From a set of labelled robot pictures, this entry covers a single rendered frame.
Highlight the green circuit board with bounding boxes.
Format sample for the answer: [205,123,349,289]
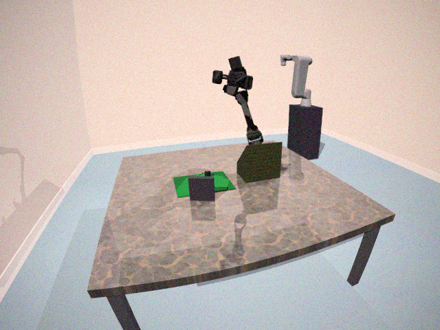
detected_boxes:
[173,171,236,197]

